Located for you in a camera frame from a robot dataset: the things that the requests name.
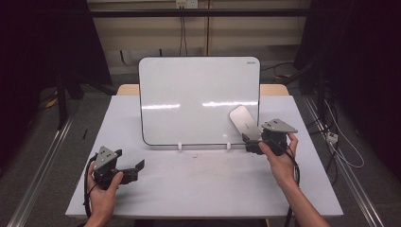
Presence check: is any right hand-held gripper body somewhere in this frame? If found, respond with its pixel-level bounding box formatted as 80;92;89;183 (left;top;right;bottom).
245;117;299;157

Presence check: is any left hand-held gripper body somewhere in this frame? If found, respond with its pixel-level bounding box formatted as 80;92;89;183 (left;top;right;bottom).
93;145;140;191

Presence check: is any white whiteboard eraser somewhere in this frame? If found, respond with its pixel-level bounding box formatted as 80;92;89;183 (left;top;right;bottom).
228;105;263;142

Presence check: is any white whiteboard with black rim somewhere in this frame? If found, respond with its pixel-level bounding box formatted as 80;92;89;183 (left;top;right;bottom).
138;56;262;148

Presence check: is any person's left hand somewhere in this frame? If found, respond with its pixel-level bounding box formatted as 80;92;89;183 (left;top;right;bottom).
86;161;125;219

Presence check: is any person's right hand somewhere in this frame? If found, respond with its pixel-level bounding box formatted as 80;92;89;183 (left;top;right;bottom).
258;131;300;187

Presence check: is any white power strip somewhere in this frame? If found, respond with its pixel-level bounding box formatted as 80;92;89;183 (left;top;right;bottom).
325;131;340;145

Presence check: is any black metal stand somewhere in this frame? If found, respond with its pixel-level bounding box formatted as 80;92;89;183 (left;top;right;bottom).
56;73;70;131

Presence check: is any black curtain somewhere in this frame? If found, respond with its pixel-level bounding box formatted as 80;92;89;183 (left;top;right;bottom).
0;0;113;173

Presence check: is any black horizontal bar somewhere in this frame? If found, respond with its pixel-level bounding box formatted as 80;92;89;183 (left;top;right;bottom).
89;8;312;19

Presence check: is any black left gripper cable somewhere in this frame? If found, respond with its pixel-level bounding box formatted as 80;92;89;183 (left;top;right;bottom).
82;154;98;219

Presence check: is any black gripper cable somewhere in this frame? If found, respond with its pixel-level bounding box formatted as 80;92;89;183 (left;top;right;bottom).
273;138;302;227
82;154;98;219

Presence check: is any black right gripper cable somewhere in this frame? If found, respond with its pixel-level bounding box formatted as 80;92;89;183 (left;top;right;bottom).
273;138;302;227

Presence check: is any aluminium floor rail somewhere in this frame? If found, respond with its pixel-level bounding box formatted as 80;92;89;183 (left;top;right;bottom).
6;115;76;227
303;95;386;227

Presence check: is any thin white cable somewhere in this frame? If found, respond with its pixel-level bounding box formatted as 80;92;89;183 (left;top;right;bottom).
323;99;366;169

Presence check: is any black hanging wall cable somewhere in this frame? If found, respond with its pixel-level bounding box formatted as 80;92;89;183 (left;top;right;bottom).
179;15;189;57

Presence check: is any white wall outlet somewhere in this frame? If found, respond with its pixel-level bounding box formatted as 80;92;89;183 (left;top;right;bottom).
175;0;200;9

